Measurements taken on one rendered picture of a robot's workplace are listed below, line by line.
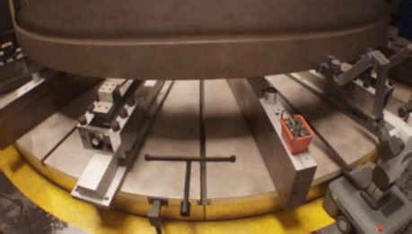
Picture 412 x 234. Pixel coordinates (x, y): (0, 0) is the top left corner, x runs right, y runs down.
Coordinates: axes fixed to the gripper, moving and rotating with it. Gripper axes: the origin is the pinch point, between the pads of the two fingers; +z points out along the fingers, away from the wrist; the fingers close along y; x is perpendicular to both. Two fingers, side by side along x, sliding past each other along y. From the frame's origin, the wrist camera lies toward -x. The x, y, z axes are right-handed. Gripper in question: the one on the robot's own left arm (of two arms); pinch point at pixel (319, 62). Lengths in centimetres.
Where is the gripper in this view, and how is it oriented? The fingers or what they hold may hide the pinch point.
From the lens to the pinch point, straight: 216.4
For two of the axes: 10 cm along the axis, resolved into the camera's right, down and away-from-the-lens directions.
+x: 0.1, 8.2, 5.7
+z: -3.3, -5.4, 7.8
